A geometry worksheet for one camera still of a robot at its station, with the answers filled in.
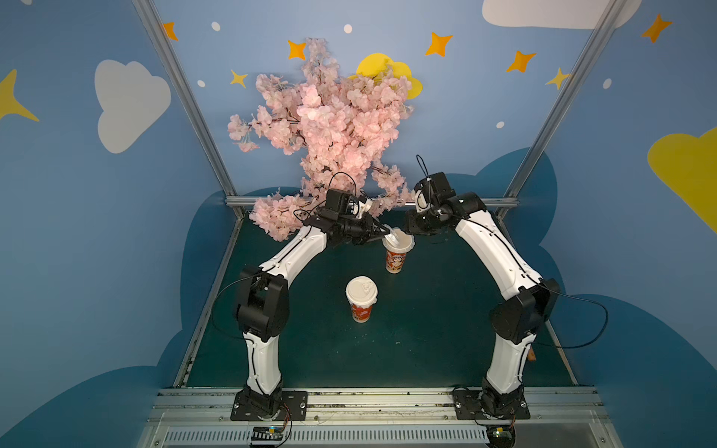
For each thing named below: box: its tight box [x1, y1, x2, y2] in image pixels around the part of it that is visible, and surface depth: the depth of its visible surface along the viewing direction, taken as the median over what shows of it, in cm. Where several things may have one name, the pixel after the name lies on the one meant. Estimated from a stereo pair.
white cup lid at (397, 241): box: [381, 226, 416, 253], surface depth 90 cm
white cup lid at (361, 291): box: [345, 275, 379, 308], surface depth 80 cm
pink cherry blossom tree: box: [228, 37, 414, 241], surface depth 76 cm
